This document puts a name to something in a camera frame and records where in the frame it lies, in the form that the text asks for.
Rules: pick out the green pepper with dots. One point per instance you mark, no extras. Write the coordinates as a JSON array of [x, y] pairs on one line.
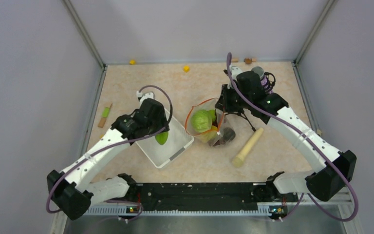
[[162, 137]]

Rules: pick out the pale green cabbage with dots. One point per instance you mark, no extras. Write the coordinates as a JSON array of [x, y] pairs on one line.
[[201, 121]]

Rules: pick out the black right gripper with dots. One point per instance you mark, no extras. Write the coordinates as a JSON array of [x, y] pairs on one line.
[[223, 104]]

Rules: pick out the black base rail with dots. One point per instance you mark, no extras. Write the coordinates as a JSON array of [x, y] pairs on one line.
[[200, 197]]

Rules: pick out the green apple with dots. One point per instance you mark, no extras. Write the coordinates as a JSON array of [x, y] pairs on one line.
[[213, 115]]

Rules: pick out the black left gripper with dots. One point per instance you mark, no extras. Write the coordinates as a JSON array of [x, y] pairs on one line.
[[162, 121]]

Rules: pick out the white plastic basket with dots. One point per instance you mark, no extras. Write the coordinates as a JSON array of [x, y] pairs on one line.
[[177, 142]]

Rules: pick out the green and wood stick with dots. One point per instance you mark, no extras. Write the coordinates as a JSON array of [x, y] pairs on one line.
[[105, 114]]

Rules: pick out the microphone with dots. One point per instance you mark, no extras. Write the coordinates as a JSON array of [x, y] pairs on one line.
[[255, 86]]

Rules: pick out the yellow fruit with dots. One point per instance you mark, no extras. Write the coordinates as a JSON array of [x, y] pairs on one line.
[[209, 135]]

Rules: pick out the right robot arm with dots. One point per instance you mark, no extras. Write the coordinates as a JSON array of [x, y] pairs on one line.
[[331, 170]]

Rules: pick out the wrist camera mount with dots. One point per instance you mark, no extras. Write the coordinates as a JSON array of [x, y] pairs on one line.
[[232, 72], [143, 96]]

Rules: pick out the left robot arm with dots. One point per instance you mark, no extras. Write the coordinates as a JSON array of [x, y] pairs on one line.
[[72, 189]]

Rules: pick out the clear zip bag orange zipper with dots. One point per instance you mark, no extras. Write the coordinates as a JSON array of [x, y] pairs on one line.
[[221, 122]]

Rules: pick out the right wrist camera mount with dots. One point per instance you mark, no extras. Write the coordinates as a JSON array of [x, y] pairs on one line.
[[232, 72]]

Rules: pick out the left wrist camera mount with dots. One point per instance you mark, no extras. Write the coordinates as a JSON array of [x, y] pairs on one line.
[[143, 96]]

